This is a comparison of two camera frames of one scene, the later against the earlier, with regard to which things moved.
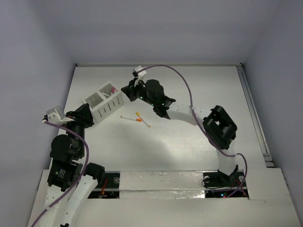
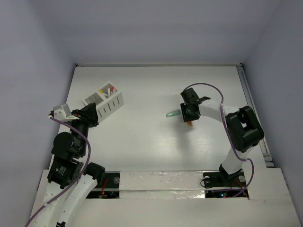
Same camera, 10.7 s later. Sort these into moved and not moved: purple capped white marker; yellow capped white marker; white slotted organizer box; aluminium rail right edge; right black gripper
Moved: right black gripper; yellow capped white marker
Not moved: white slotted organizer box; purple capped white marker; aluminium rail right edge
